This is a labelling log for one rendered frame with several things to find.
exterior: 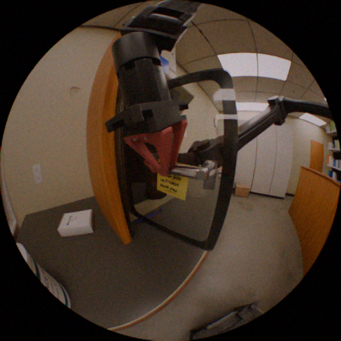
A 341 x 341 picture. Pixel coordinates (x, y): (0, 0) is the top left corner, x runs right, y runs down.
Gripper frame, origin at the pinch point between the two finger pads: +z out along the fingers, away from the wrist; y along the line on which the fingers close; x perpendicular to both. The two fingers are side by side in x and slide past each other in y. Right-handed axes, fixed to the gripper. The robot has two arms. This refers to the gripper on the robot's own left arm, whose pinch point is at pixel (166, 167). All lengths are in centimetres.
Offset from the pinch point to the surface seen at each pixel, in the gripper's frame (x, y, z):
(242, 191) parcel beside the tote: 59, -206, 205
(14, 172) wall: -71, 57, -26
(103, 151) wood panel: -13.6, 3.3, -4.5
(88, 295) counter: -5.0, 33.7, 13.7
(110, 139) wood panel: -13.5, 0.5, -6.2
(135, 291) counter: 0.4, 22.9, 18.4
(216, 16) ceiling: 27, -92, -117
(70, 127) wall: -67, 2, -23
